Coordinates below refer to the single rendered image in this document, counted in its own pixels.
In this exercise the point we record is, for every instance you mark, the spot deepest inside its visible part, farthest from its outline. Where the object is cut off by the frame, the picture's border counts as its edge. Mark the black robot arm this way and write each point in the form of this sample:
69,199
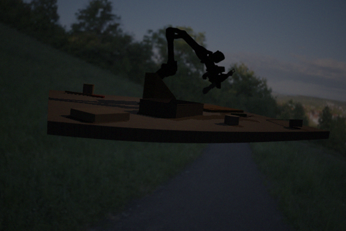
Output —
170,68

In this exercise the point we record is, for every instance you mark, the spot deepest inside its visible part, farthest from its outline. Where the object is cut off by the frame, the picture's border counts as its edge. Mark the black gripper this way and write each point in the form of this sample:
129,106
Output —
214,76

